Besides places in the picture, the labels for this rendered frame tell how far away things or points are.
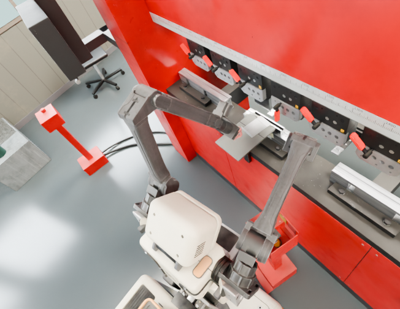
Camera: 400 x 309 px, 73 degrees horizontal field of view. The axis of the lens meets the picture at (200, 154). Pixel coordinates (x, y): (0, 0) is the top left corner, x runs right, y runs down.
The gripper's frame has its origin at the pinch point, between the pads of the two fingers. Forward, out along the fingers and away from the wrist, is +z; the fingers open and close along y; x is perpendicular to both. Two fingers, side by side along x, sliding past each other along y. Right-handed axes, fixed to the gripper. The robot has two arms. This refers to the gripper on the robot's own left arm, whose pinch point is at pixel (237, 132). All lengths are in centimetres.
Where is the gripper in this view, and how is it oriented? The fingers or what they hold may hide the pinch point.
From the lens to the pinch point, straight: 136.9
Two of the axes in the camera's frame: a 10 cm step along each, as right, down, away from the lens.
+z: 5.9, 1.7, 7.9
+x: -5.2, 8.3, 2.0
